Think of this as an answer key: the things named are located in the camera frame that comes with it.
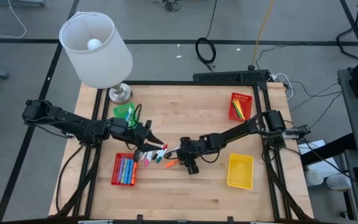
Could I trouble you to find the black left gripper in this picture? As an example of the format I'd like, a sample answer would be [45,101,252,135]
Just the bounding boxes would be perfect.
[110,118,165,162]

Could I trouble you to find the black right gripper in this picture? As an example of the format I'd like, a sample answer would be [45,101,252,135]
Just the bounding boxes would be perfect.
[165,136,210,175]

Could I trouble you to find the purple fat marker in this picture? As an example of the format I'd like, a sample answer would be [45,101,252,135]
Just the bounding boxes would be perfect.
[118,157,125,184]

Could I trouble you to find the green plastic basket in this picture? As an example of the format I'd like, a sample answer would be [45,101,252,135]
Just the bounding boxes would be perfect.
[113,102,139,128]

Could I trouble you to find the yellow plastic basket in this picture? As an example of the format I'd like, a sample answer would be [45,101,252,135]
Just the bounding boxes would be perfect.
[227,152,255,190]

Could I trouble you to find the green highlighter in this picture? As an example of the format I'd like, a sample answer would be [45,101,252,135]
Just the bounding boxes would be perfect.
[231,99,241,119]

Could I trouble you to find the pale yellow-green highlighter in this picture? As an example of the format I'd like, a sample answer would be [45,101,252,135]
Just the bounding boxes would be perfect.
[233,99,243,120]

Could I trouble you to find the yellow highlighter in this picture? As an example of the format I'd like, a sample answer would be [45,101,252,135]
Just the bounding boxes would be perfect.
[235,99,246,121]

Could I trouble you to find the red plastic basket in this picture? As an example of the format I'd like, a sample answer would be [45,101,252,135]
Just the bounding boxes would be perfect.
[111,152,138,187]
[228,91,253,123]

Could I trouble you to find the white shade silver table lamp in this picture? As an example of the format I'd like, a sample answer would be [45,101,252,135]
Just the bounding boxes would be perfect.
[59,11,134,105]

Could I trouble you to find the white light bulb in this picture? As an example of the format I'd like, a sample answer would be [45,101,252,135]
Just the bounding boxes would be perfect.
[87,38,103,51]

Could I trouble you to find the black gray connector box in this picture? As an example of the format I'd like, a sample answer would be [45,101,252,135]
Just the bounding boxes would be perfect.
[285,124,312,140]

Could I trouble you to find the white paper sheet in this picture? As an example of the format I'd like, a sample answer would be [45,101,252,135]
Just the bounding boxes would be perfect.
[297,139,337,175]

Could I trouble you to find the white paper roll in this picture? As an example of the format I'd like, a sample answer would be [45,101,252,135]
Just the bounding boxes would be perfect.
[326,173,353,192]
[304,169,325,187]

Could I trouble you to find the black aluminium table frame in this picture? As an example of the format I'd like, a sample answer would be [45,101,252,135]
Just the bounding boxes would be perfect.
[52,80,315,224]

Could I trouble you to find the black hanging cable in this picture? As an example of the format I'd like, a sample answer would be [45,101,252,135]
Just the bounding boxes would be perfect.
[195,0,219,72]

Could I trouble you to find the white cable loop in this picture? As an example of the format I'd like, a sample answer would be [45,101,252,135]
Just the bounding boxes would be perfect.
[270,72,294,101]

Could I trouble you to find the black cable tangle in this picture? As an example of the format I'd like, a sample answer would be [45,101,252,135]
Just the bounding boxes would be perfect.
[153,0,183,13]

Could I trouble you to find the yellow hanging cable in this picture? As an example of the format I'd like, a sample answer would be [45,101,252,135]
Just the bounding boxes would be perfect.
[247,0,275,71]

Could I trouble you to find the white floor cable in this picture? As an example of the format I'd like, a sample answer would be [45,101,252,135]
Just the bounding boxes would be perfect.
[0,0,27,39]

